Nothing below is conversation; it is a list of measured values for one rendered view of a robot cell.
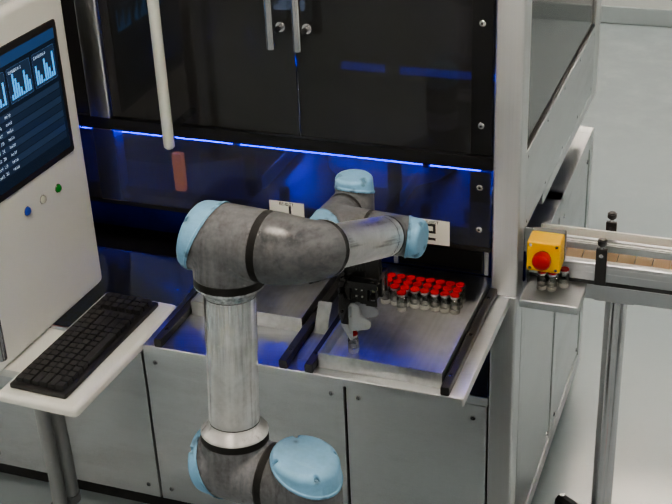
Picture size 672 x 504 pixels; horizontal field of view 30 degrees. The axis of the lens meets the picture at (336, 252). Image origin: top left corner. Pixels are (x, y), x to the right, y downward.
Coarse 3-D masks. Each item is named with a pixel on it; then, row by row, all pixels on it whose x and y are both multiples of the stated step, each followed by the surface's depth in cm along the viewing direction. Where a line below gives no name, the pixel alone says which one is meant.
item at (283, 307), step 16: (272, 288) 284; (288, 288) 283; (304, 288) 283; (320, 288) 283; (192, 304) 274; (272, 304) 277; (288, 304) 277; (304, 304) 277; (272, 320) 268; (288, 320) 267; (304, 320) 267
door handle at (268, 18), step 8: (264, 0) 256; (272, 0) 257; (264, 8) 257; (272, 8) 257; (264, 16) 258; (272, 16) 258; (272, 24) 259; (280, 24) 265; (272, 32) 259; (272, 40) 260; (272, 48) 261
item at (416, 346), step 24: (384, 312) 272; (408, 312) 272; (432, 312) 272; (336, 336) 262; (360, 336) 264; (384, 336) 264; (408, 336) 264; (432, 336) 263; (456, 336) 263; (336, 360) 253; (360, 360) 250; (384, 360) 256; (408, 360) 256; (432, 360) 255; (432, 384) 247
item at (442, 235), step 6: (432, 222) 274; (438, 222) 273; (444, 222) 273; (432, 228) 274; (438, 228) 274; (444, 228) 273; (432, 234) 275; (438, 234) 275; (444, 234) 274; (432, 240) 276; (438, 240) 275; (444, 240) 275
